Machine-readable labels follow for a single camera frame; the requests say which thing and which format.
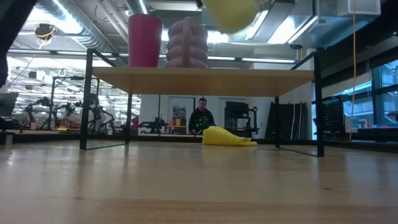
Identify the purple ribbed mug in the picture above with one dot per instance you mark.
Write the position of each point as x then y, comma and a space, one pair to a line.
186, 43

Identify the red cup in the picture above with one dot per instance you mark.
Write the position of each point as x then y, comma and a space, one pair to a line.
144, 40

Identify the yellow mug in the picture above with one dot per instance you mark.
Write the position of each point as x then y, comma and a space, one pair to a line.
231, 15

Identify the black background robot arm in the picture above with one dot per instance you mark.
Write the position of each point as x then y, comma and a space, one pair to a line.
65, 110

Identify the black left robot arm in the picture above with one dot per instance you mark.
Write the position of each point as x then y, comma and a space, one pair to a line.
12, 31

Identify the person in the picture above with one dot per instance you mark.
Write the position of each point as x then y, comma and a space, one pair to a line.
201, 119

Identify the yellow cloth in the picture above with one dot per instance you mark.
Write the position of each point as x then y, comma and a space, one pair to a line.
220, 137

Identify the black perforated panel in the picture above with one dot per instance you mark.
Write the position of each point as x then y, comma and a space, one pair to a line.
332, 115

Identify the wooden shelf with black frame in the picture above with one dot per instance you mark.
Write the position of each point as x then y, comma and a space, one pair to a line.
202, 82

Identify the black rig frame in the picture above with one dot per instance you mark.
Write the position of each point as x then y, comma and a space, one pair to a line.
46, 137

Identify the black ceiling camera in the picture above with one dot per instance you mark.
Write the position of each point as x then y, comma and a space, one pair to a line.
44, 31

